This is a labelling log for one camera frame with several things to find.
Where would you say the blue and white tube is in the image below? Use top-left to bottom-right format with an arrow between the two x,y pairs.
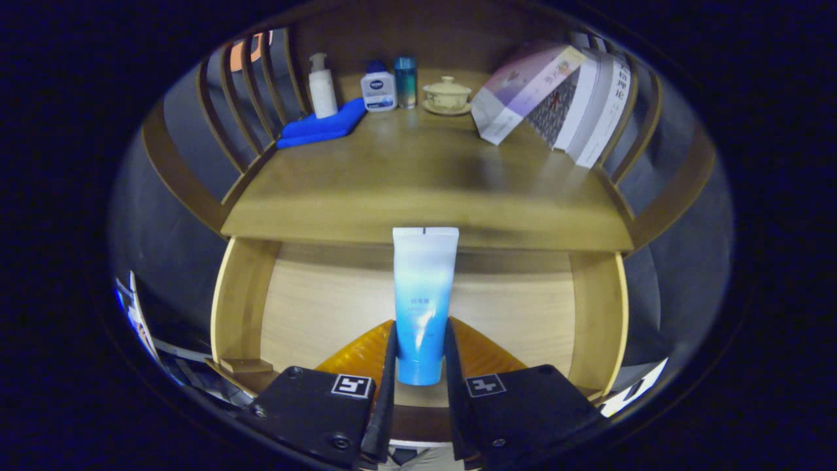
392,226 -> 460,387

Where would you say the purple and white book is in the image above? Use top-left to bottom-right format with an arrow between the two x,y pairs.
471,41 -> 587,146

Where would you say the blue folded cloth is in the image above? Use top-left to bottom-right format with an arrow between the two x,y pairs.
276,98 -> 367,150

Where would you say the wooden countertop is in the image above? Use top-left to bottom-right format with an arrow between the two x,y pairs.
221,98 -> 635,253

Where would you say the wooden cabinet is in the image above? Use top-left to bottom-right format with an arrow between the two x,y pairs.
141,3 -> 719,275

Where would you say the white book with black lettering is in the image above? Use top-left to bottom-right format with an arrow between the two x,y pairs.
566,52 -> 632,169

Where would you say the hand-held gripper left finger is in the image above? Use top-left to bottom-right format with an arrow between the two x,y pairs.
237,319 -> 400,470

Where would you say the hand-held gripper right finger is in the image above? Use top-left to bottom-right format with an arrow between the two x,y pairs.
445,317 -> 606,470

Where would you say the beige lidded teacup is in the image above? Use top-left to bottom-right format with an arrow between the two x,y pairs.
422,76 -> 473,116

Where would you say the slim teal bottle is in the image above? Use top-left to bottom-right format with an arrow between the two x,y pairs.
394,56 -> 418,109

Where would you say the white bottle with blue cap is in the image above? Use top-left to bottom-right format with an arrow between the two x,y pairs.
360,60 -> 398,113

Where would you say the wooden drawer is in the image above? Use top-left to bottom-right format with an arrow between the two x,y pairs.
209,235 -> 630,445

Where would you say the white pump bottle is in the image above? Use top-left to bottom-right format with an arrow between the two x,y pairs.
309,52 -> 339,120

